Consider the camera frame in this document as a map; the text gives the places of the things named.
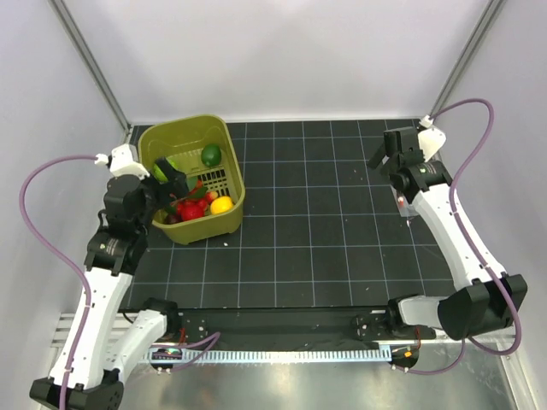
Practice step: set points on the green leaf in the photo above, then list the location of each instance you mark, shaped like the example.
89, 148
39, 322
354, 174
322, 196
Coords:
196, 188

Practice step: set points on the slotted cable duct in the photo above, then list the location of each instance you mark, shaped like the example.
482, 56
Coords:
381, 354

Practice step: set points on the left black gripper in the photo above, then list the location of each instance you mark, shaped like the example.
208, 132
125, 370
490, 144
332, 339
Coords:
176, 184

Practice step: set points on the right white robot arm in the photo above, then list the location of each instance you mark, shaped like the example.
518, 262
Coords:
486, 297

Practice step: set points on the small pink peach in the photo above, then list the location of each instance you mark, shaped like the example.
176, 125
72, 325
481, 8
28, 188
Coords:
211, 196

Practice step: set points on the olive green plastic basket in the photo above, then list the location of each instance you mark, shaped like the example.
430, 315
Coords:
182, 141

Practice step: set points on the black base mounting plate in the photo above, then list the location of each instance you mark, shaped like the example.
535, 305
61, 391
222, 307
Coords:
298, 328

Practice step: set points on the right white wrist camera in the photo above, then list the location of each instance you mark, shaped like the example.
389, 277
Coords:
430, 138

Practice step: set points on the black grid mat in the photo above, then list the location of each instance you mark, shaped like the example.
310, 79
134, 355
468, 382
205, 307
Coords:
319, 229

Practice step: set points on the light green bumpy fruit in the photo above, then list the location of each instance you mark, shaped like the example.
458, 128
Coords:
165, 170

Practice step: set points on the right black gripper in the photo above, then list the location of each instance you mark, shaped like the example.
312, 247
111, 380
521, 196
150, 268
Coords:
378, 157

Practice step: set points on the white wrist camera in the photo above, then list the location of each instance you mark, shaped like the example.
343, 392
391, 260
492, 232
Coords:
123, 160
430, 138

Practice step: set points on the dark green lime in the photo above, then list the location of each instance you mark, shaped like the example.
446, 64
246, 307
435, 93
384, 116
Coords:
211, 155

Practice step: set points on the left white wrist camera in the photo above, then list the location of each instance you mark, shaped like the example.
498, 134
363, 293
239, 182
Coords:
123, 160

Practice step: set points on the clear zip top bag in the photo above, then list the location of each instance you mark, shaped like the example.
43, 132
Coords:
405, 208

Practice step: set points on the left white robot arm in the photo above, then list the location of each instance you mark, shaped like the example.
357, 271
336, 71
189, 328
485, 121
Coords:
89, 372

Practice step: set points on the yellow lemon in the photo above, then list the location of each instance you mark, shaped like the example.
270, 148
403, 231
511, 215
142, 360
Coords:
221, 205

